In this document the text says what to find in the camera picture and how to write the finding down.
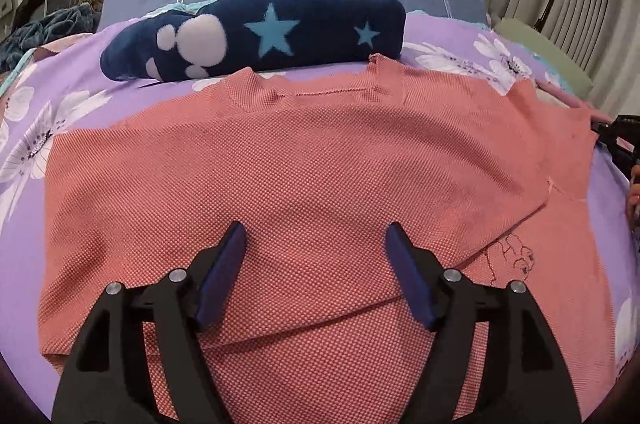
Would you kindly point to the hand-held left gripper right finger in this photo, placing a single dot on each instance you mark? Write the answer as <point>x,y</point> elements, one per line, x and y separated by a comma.
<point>407,274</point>

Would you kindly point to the coral pink knit shirt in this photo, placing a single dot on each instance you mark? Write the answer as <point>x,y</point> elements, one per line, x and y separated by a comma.
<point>320,184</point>

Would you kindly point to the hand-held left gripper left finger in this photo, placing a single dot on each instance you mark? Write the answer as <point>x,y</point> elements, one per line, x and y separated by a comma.
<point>222,274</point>

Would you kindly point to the navy star paw print blanket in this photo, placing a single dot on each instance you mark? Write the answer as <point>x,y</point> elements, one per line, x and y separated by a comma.
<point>310,33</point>

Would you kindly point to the light blue cloth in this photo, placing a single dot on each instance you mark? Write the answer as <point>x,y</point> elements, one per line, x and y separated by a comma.
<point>172,7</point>

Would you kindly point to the green pillow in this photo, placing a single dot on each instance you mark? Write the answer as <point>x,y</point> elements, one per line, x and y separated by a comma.
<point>545,48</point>

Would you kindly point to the dark teal fleece blanket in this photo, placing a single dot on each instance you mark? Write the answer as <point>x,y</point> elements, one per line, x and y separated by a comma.
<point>45,28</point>

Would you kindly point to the person's right hand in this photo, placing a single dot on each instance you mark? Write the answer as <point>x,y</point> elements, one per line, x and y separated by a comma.
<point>635,199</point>

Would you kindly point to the purple floral bedsheet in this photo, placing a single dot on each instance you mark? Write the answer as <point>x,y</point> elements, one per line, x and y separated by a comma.
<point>75,63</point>

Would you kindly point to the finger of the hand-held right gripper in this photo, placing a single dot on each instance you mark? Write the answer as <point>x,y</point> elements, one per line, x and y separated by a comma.
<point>607,129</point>

